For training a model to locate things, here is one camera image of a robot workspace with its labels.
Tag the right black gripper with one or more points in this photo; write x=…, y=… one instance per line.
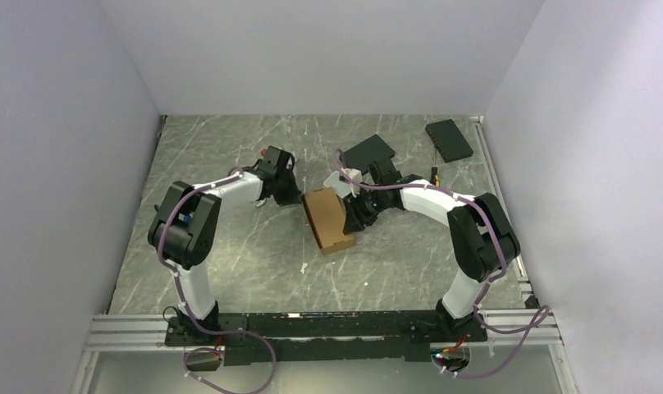
x=355, y=219

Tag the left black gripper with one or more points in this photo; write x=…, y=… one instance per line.
x=294, y=195

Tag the brown cardboard box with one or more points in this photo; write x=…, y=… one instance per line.
x=326, y=218

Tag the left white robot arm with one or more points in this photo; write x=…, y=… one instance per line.
x=185, y=224

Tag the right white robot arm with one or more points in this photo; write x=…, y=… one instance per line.
x=483, y=241

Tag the yellow black screwdriver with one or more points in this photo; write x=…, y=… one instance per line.
x=434, y=175

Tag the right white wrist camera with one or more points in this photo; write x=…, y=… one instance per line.
x=353, y=177

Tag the black flat network switch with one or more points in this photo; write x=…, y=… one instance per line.
x=368, y=151

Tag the blue handled pliers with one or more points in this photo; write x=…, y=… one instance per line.
x=163, y=213

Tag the black ported switch box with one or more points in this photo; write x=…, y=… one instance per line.
x=448, y=140

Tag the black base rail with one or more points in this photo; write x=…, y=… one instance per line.
x=409, y=335

